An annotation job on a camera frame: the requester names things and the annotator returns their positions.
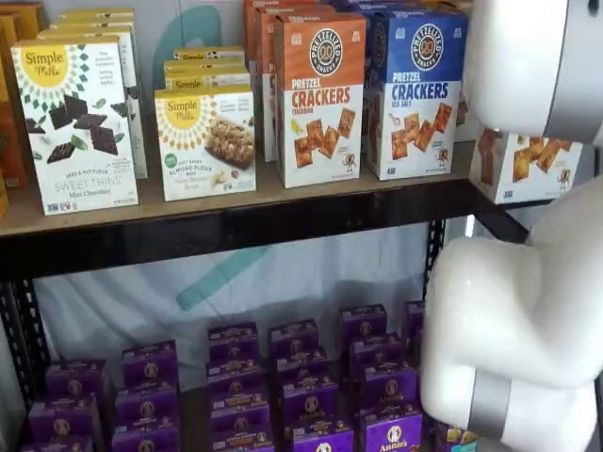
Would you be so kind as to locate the black metal shelving rack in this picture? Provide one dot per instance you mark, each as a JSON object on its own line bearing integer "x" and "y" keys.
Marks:
{"x": 235, "y": 235}

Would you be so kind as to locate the Simple Mills almond bars box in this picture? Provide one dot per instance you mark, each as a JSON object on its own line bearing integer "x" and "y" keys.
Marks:
{"x": 207, "y": 81}
{"x": 207, "y": 67}
{"x": 209, "y": 54}
{"x": 207, "y": 146}

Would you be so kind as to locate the orange yellow snack box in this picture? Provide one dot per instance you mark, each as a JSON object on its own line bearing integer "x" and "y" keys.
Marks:
{"x": 26, "y": 19}
{"x": 3, "y": 198}

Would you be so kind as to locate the purple Annie's box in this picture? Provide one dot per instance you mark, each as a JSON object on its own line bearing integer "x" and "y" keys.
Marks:
{"x": 75, "y": 376}
{"x": 322, "y": 438}
{"x": 61, "y": 419}
{"x": 147, "y": 405}
{"x": 363, "y": 325}
{"x": 452, "y": 438}
{"x": 376, "y": 353}
{"x": 240, "y": 421}
{"x": 233, "y": 341}
{"x": 414, "y": 318}
{"x": 390, "y": 386}
{"x": 293, "y": 336}
{"x": 393, "y": 433}
{"x": 146, "y": 440}
{"x": 310, "y": 400}
{"x": 234, "y": 374}
{"x": 242, "y": 445}
{"x": 150, "y": 365}
{"x": 238, "y": 398}
{"x": 301, "y": 367}
{"x": 56, "y": 445}

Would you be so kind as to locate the orange white pretzel crackers box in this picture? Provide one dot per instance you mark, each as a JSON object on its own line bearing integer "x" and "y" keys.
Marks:
{"x": 256, "y": 37}
{"x": 320, "y": 117}
{"x": 247, "y": 28}
{"x": 267, "y": 94}

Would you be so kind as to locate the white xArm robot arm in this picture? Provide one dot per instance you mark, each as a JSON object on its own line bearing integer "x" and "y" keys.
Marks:
{"x": 518, "y": 306}

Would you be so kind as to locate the Simple Mills sweet thins box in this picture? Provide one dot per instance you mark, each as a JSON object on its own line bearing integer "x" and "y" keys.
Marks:
{"x": 136, "y": 117}
{"x": 99, "y": 13}
{"x": 75, "y": 132}
{"x": 94, "y": 24}

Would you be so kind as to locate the wooden shelf board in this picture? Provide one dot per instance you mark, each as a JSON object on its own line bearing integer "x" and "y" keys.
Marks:
{"x": 212, "y": 207}

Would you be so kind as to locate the yellow white pretzel crackers box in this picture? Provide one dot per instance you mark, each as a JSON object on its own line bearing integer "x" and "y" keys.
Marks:
{"x": 527, "y": 169}

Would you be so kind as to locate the white teal printed backdrop sheet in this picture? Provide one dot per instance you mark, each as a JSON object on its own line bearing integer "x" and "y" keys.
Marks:
{"x": 330, "y": 263}

